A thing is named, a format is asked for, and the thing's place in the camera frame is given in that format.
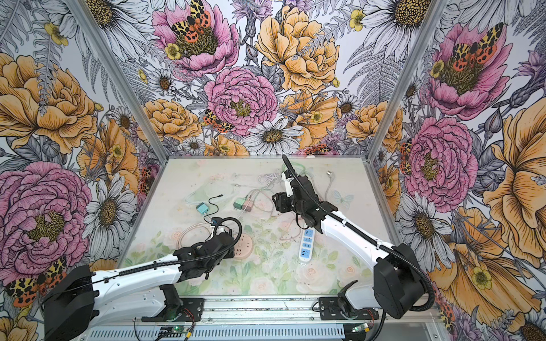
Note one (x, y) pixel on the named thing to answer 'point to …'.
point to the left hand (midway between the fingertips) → (228, 245)
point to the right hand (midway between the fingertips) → (279, 202)
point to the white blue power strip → (306, 245)
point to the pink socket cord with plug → (178, 234)
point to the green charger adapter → (238, 204)
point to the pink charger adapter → (249, 206)
